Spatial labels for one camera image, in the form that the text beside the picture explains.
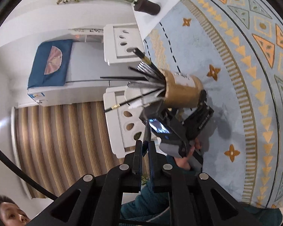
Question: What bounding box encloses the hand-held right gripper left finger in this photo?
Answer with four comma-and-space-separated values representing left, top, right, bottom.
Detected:
29, 140, 148, 226

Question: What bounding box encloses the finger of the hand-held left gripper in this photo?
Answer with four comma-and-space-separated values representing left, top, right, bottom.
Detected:
144, 99, 172, 118
197, 89, 208, 110

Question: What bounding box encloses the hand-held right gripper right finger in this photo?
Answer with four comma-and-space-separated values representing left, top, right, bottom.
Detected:
148, 141, 247, 226

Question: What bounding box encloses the white ceramic spoon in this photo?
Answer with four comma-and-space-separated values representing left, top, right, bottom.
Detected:
130, 94, 161, 110
126, 82, 164, 93

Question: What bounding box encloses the bamboo utensil holder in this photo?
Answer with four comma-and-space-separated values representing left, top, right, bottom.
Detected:
159, 68, 203, 109

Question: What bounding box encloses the bunch of paint brushes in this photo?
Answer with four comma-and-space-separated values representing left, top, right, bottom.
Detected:
100, 48, 167, 112

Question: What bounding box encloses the person's left forearm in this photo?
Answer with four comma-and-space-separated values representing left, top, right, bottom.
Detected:
120, 155, 196, 226

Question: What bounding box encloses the person's left hand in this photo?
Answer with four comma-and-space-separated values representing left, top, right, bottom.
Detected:
175, 139, 202, 170

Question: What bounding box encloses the blue patterned table mat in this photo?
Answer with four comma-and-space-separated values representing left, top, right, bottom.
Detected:
144, 0, 283, 209

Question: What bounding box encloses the white chair with teardrop holes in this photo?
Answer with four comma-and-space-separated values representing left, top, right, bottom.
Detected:
103, 24, 145, 65
103, 92, 170, 159

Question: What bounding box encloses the dark flower pot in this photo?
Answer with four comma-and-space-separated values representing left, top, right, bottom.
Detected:
133, 0, 161, 16

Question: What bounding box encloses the blue cushion with fan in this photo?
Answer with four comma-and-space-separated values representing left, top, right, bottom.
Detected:
27, 40, 73, 90

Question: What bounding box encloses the person's head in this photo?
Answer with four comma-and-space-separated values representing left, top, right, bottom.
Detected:
0, 194, 31, 226

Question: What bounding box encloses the black cable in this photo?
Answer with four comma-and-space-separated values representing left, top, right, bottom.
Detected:
0, 141, 58, 200

